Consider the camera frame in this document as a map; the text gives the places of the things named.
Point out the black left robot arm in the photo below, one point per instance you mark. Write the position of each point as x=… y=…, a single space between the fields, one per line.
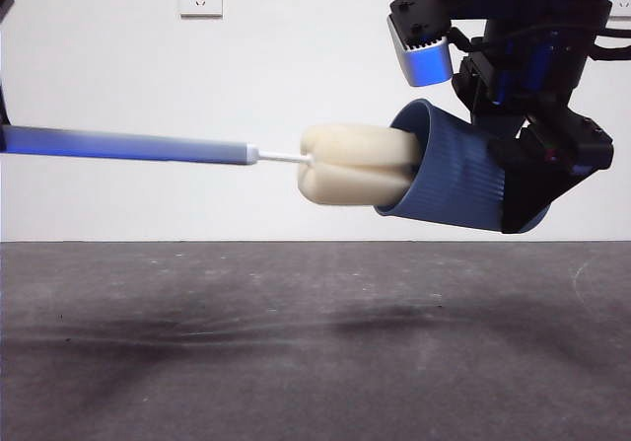
x=4 y=4

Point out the blue ribbed plastic cup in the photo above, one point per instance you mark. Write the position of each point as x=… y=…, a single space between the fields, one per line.
x=453 y=174

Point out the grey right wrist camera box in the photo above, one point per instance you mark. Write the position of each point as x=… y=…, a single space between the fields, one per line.
x=424 y=66

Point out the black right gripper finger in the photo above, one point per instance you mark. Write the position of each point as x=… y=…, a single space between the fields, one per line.
x=527 y=189

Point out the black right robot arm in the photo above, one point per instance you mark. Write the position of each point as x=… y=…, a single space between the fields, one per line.
x=542 y=7

